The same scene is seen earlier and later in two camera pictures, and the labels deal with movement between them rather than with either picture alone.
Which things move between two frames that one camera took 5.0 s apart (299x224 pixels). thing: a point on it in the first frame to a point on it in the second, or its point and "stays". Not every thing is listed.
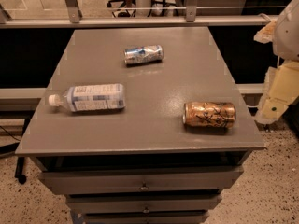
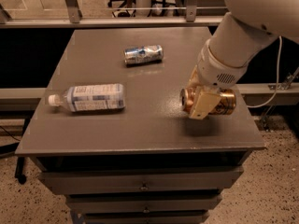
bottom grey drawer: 145,217 stays
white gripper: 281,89 to 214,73
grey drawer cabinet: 141,125 stays
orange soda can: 209,114 to 226,105
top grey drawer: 140,180 stays
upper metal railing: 72,16 stays
